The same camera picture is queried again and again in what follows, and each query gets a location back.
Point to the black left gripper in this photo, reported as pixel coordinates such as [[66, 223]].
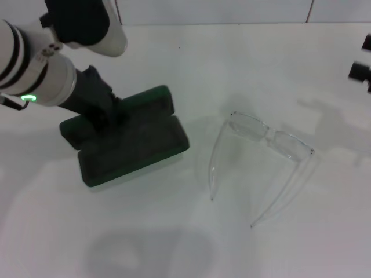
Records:
[[87, 92]]

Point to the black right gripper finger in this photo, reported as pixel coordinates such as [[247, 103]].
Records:
[[367, 42], [360, 73]]

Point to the green glasses case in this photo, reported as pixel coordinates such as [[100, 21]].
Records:
[[139, 150]]

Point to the clear white glasses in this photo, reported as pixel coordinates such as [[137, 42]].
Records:
[[249, 126]]

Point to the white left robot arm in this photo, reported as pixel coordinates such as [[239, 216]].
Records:
[[43, 75]]

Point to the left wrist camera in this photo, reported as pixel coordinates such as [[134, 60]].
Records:
[[87, 26]]

